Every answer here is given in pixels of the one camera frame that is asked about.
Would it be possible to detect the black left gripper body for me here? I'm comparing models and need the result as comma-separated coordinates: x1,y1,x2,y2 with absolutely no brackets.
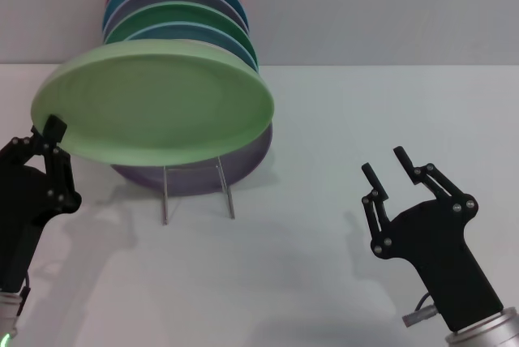
0,151,83,295

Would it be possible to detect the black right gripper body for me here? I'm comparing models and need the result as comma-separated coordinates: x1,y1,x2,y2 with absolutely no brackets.
370,191,504,332

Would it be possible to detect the light green plate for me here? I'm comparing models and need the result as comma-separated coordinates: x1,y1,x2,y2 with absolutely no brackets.
30,37,276,166

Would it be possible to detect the purple plate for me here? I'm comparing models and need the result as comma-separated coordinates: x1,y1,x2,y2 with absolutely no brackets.
111,119,275,196

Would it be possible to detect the blue plate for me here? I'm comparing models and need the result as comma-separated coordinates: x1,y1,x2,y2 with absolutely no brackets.
125,21,260,75

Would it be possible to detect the dark green plate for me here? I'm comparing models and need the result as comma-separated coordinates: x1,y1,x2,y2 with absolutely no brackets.
104,1,259,71

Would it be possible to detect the right arm connector cable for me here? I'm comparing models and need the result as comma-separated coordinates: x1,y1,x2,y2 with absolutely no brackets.
401,292,443,319

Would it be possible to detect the arm connector cable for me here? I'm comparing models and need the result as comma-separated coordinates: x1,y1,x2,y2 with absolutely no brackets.
18,276,32,315
401,292,443,319

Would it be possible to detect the left arm connector cable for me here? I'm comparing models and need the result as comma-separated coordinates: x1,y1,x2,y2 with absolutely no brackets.
18,276,32,315

